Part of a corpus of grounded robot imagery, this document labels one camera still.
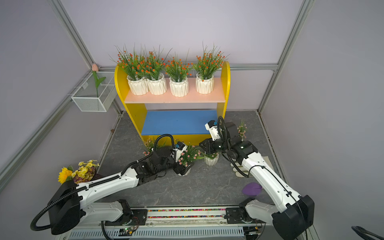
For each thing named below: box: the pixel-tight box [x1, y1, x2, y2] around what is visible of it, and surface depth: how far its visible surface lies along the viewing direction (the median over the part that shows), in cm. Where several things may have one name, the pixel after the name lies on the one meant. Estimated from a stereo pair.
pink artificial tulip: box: [92, 63, 107, 98], surface depth 92 cm
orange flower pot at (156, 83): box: [143, 44, 173, 96], surface depth 69 cm
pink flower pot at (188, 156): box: [178, 143, 205, 176], surface depth 71 cm
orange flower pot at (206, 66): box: [192, 41, 230, 95], surface depth 67 cm
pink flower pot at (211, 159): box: [204, 152, 219, 166], surface depth 88 cm
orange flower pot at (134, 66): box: [108, 43, 149, 96], surface depth 69 cm
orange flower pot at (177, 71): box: [165, 48, 193, 98], surface depth 68 cm
